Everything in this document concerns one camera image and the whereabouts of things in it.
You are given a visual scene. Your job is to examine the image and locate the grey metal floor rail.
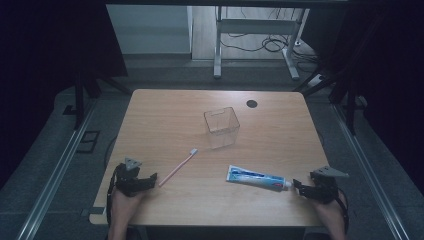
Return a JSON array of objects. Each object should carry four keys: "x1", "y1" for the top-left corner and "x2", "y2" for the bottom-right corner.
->
[
  {"x1": 15, "y1": 99, "x2": 98, "y2": 240},
  {"x1": 332, "y1": 103, "x2": 410, "y2": 240}
]

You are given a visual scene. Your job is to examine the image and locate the white power strip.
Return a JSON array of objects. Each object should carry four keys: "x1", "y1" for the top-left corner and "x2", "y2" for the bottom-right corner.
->
[{"x1": 305, "y1": 74, "x2": 325, "y2": 89}]

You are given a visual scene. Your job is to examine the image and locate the white metal desk frame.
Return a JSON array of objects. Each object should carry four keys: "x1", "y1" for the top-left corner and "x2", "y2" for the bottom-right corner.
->
[{"x1": 213, "y1": 6, "x2": 311, "y2": 82}]

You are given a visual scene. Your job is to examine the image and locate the clear plastic container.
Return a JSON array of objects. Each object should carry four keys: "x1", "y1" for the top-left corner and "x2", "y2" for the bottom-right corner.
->
[{"x1": 203, "y1": 106, "x2": 241, "y2": 150}]

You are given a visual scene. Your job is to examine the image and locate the grey metal table bracket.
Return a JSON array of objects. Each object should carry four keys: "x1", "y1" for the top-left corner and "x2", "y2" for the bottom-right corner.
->
[{"x1": 80, "y1": 206, "x2": 108, "y2": 218}]

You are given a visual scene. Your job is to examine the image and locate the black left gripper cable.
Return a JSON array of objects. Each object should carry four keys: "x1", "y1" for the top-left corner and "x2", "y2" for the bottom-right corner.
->
[{"x1": 105, "y1": 163, "x2": 121, "y2": 228}]

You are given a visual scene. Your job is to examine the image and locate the black metal stand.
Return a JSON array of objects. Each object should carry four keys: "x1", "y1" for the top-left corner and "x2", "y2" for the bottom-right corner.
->
[
  {"x1": 62, "y1": 64, "x2": 132, "y2": 132},
  {"x1": 292, "y1": 63, "x2": 368, "y2": 136}
]

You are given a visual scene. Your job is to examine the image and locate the pink toothbrush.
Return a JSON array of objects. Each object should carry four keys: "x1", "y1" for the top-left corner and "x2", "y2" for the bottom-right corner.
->
[{"x1": 158, "y1": 148, "x2": 199, "y2": 188}]

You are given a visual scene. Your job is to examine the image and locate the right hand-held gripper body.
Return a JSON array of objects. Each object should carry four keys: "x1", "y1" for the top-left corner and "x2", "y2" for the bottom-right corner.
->
[{"x1": 308, "y1": 165, "x2": 350, "y2": 205}]

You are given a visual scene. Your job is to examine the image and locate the person's right hand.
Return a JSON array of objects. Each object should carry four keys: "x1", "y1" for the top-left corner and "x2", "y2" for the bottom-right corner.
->
[{"x1": 311, "y1": 190, "x2": 346, "y2": 224}]

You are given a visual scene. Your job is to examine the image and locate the black floor cables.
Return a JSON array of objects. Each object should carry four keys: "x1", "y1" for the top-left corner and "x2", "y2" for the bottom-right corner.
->
[{"x1": 219, "y1": 7, "x2": 322, "y2": 74}]

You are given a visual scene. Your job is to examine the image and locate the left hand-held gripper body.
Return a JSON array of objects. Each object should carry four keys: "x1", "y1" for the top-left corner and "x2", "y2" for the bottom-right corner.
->
[{"x1": 114, "y1": 156, "x2": 152, "y2": 198}]

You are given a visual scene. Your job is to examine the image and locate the blue and white toothpaste tube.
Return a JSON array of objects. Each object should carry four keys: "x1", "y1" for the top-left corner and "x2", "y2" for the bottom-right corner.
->
[{"x1": 226, "y1": 164, "x2": 294, "y2": 193}]

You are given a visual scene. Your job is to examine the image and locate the person's left hand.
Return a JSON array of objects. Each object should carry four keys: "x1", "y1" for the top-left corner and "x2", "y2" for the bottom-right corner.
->
[{"x1": 110, "y1": 187, "x2": 148, "y2": 221}]

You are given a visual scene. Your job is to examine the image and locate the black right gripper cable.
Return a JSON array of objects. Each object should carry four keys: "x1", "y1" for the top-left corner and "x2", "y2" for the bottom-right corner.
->
[{"x1": 335, "y1": 187, "x2": 351, "y2": 234}]

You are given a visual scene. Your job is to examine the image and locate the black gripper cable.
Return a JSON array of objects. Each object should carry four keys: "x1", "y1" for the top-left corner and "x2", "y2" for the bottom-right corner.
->
[
  {"x1": 335, "y1": 187, "x2": 351, "y2": 234},
  {"x1": 105, "y1": 163, "x2": 121, "y2": 228}
]

